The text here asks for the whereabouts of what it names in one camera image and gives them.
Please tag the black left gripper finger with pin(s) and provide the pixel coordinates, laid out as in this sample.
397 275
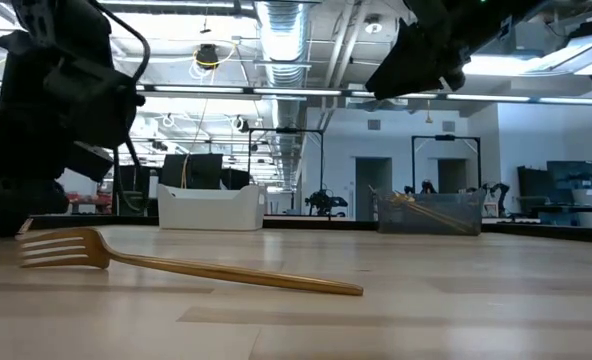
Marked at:
48 204
8 212

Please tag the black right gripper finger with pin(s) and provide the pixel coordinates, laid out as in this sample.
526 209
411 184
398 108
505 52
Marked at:
416 60

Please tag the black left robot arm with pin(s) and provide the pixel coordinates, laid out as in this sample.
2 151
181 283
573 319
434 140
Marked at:
61 20

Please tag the black background robot arm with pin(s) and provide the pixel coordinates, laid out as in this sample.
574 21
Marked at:
326 202

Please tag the overhead light bar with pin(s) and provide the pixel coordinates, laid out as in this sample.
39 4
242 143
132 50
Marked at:
301 91

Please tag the black monitors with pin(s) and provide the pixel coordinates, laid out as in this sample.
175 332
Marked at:
196 170

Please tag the white plastic bin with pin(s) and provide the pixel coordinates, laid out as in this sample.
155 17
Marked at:
211 210

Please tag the translucent grey plastic bin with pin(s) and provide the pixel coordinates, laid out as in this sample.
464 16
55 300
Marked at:
391 225

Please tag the black monitor desk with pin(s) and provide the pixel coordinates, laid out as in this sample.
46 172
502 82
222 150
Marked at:
561 175

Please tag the black station frame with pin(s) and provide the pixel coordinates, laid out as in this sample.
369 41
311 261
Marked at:
286 130
446 136

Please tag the silver ceiling duct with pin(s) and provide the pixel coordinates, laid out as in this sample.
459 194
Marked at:
283 50

